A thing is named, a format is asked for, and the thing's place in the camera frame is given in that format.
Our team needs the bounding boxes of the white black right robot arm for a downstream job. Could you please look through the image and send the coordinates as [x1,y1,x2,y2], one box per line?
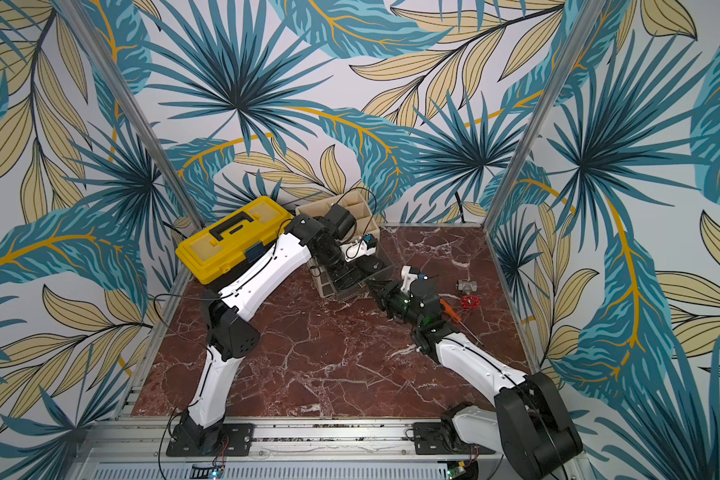
[368,274,584,479]

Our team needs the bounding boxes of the beige drawer organizer cabinet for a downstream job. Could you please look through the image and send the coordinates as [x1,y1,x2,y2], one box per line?
[296,188,381,300]

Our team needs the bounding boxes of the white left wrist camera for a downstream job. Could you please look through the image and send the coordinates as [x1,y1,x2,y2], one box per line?
[341,234,378,262]

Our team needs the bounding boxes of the black computer mouse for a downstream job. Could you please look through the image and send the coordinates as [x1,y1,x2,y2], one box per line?
[356,255,385,275]
[331,268,357,290]

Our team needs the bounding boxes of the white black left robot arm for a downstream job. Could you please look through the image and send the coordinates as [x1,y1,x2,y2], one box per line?
[187,205,356,430]

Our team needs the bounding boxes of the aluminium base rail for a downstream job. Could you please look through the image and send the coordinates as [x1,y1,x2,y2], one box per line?
[65,416,595,480]

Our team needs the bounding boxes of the orange handle screwdriver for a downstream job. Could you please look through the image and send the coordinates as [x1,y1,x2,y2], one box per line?
[440,299,482,345]

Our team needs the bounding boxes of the yellow black toolbox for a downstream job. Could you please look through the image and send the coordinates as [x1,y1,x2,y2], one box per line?
[176,197,294,285]

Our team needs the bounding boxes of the clear top drawer gold handle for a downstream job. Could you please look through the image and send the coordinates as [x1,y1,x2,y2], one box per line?
[326,245,393,301]

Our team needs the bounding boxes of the red handle metal valve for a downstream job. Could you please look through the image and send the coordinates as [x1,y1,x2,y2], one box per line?
[456,280,480,310]

